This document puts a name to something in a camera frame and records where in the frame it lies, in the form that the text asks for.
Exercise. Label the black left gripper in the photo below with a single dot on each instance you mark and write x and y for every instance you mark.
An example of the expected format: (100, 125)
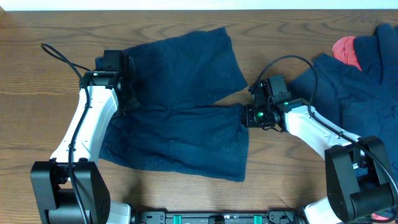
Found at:
(130, 90)

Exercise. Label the dark navy clothes pile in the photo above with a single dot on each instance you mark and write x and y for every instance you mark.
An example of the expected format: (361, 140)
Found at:
(362, 102)

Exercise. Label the red garment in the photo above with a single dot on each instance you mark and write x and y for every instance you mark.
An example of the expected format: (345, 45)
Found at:
(343, 50)

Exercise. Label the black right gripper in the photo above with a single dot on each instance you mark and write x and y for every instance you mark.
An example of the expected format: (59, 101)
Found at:
(248, 120)

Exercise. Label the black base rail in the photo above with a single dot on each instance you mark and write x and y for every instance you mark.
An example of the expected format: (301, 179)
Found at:
(269, 217)

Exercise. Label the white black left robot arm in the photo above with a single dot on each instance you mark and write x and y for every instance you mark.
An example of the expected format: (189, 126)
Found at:
(68, 187)

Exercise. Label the dark navy shorts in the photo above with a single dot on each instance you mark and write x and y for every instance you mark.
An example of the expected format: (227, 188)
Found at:
(177, 126)

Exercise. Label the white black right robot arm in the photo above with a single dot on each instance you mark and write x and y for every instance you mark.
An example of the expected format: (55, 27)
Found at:
(359, 180)

